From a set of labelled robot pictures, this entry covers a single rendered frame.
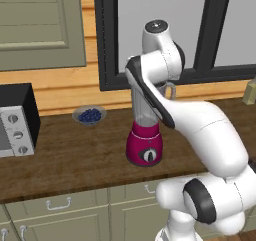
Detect olive drawer front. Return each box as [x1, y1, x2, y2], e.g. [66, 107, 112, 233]
[108, 179, 168, 205]
[4, 188, 110, 222]

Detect blueberries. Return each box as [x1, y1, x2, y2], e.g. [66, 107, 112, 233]
[77, 107, 103, 123]

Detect olive base cupboard door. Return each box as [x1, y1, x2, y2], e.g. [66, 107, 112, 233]
[0, 204, 15, 241]
[11, 205, 111, 241]
[242, 204, 256, 233]
[109, 199, 173, 241]

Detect silver drawer handle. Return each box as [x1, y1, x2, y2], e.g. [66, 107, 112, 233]
[45, 196, 73, 212]
[143, 183, 158, 195]

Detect grey bowl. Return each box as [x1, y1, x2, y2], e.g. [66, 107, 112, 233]
[71, 104, 108, 126]

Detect olive wall cupboard door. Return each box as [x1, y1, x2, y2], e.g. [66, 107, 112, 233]
[0, 0, 88, 72]

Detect silver cupboard door handle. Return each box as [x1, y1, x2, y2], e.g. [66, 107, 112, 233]
[18, 224, 29, 241]
[0, 228, 10, 241]

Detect pale olive bottle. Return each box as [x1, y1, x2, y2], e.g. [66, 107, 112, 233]
[242, 79, 256, 106]

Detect red blender with clear jar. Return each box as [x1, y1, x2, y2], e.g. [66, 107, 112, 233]
[125, 81, 177, 168]

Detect black and silver toaster oven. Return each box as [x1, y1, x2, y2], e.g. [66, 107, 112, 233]
[0, 82, 42, 159]

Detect black framed window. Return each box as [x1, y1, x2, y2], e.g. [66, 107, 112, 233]
[92, 0, 256, 92]

